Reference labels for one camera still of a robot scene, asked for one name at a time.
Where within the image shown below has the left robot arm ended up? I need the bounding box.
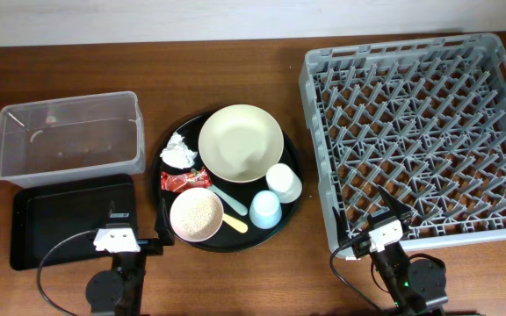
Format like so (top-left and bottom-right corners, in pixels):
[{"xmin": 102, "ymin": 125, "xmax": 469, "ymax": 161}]
[{"xmin": 85, "ymin": 201, "xmax": 175, "ymax": 315}]

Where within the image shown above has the white cup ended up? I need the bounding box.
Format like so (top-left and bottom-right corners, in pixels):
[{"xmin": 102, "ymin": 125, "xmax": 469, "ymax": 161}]
[{"xmin": 265, "ymin": 163, "xmax": 302, "ymax": 204}]

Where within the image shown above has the light blue cup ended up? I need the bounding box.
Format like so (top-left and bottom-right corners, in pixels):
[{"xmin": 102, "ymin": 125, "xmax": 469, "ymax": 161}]
[{"xmin": 249, "ymin": 190, "xmax": 282, "ymax": 229}]

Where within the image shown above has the cream plate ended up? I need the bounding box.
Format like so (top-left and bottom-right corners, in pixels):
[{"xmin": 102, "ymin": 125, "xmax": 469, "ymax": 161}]
[{"xmin": 198, "ymin": 104, "xmax": 284, "ymax": 183}]

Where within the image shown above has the red candy wrapper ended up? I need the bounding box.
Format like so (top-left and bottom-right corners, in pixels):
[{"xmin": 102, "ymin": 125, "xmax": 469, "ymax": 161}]
[{"xmin": 160, "ymin": 168, "xmax": 213, "ymax": 193}]

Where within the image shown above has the clear plastic bin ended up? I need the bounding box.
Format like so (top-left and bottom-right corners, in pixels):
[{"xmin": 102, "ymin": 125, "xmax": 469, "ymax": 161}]
[{"xmin": 0, "ymin": 91, "xmax": 146, "ymax": 188}]

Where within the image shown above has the crumpled white tissue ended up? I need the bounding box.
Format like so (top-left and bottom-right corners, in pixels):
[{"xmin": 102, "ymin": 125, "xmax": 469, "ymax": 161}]
[{"xmin": 160, "ymin": 132, "xmax": 198, "ymax": 169}]

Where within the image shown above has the black rectangular tray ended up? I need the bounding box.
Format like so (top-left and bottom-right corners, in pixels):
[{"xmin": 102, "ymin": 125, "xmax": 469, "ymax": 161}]
[{"xmin": 10, "ymin": 174, "xmax": 136, "ymax": 270}]

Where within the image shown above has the pink bowl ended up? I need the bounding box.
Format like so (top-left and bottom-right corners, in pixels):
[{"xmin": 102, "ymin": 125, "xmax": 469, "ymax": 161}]
[{"xmin": 170, "ymin": 188, "xmax": 224, "ymax": 242}]

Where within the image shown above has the mint green spoon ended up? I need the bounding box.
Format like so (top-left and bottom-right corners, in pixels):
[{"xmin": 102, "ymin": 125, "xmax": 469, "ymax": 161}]
[{"xmin": 191, "ymin": 169, "xmax": 248, "ymax": 216}]

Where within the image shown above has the round black tray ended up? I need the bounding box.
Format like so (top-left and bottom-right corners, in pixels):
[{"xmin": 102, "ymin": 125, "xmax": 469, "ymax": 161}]
[{"xmin": 149, "ymin": 110, "xmax": 304, "ymax": 254}]

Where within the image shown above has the yellow spoon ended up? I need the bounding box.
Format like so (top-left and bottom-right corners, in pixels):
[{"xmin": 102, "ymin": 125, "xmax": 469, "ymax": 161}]
[{"xmin": 222, "ymin": 213, "xmax": 249, "ymax": 233}]

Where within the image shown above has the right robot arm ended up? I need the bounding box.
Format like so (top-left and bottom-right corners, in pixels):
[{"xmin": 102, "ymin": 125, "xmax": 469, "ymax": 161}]
[{"xmin": 329, "ymin": 186, "xmax": 448, "ymax": 315}]

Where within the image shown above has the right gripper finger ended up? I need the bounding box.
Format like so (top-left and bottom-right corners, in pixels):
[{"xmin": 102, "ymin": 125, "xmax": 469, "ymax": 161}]
[
  {"xmin": 378, "ymin": 186, "xmax": 412, "ymax": 216},
  {"xmin": 332, "ymin": 207, "xmax": 351, "ymax": 246}
]

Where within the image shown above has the grey dishwasher rack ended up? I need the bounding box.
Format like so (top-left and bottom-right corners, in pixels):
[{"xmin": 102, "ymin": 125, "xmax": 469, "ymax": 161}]
[{"xmin": 299, "ymin": 33, "xmax": 506, "ymax": 251}]

